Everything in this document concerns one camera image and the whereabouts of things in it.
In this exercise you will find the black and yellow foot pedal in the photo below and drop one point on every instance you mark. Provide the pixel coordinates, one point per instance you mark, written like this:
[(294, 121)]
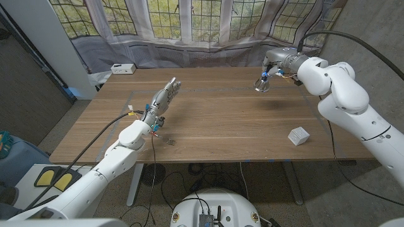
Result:
[(45, 177)]

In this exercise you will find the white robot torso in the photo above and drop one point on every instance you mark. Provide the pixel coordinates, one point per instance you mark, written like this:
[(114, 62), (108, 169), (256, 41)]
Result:
[(214, 201)]

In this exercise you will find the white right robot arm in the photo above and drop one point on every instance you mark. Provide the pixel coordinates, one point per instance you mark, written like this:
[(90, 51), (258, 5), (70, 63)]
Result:
[(347, 97)]

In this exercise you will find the white cube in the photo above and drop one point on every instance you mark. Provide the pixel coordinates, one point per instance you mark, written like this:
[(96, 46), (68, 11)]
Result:
[(298, 136)]

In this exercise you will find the blue seat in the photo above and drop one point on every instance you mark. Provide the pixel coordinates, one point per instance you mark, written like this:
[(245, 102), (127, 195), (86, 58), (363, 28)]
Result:
[(22, 160)]

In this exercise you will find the teal object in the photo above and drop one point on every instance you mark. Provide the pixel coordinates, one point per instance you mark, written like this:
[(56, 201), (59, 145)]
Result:
[(4, 145)]

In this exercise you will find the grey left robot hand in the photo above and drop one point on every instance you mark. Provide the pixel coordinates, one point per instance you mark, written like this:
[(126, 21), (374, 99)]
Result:
[(161, 100)]

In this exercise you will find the grey module on torso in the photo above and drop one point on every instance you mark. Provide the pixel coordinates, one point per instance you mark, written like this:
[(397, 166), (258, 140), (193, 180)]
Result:
[(206, 220)]

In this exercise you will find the printed window backdrop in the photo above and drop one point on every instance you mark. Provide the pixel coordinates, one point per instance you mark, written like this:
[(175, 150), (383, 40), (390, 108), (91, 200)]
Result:
[(205, 53)]

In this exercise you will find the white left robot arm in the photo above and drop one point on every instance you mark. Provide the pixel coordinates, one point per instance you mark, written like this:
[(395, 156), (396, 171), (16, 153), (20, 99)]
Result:
[(98, 176)]

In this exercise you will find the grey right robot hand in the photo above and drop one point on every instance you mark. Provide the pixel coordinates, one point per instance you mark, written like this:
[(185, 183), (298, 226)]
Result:
[(282, 60)]

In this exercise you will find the black round floor disc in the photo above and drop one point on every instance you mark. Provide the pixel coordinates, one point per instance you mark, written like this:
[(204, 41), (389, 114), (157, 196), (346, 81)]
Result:
[(153, 174)]

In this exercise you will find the white electrical box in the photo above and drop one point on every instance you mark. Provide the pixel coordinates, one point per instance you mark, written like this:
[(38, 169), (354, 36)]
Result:
[(123, 68)]

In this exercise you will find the white table leg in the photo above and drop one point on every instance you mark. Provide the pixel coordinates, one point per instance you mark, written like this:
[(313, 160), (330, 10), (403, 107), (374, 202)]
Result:
[(135, 184)]

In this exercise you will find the grey table leg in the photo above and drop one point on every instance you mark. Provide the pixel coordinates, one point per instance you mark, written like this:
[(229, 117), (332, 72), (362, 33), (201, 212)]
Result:
[(293, 184)]

